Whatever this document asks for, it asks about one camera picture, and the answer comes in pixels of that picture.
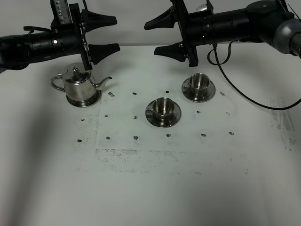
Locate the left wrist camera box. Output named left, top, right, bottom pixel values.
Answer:
left=50, top=0, right=72, bottom=27

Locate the stainless steel teacup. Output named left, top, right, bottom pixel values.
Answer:
left=182, top=73, right=211, bottom=94
left=145, top=97, right=175, bottom=119

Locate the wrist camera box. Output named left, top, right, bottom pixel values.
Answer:
left=50, top=0, right=72, bottom=27
left=197, top=0, right=214, bottom=14

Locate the near steel saucer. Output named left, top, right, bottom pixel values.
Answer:
left=145, top=102, right=182, bottom=128

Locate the right black cable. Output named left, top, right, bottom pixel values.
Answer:
left=206, top=40, right=301, bottom=111

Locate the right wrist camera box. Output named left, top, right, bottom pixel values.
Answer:
left=197, top=0, right=214, bottom=14

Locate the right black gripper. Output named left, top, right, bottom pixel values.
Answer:
left=144, top=0, right=213, bottom=66

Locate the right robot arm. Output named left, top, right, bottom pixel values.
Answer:
left=144, top=0, right=301, bottom=67

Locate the stainless steel teapot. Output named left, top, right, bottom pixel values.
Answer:
left=51, top=63, right=112, bottom=101

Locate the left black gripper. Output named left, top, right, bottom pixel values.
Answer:
left=49, top=4, right=120, bottom=70

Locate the far steel saucer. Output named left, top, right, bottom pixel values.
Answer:
left=182, top=79, right=216, bottom=103

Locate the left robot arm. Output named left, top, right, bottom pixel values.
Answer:
left=0, top=0, right=120, bottom=72

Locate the far stainless steel teacup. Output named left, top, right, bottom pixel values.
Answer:
left=182, top=73, right=211, bottom=94

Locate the near stainless steel teacup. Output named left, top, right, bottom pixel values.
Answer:
left=145, top=97, right=175, bottom=119

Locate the teapot steel saucer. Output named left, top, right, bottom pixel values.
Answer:
left=66, top=90, right=102, bottom=108

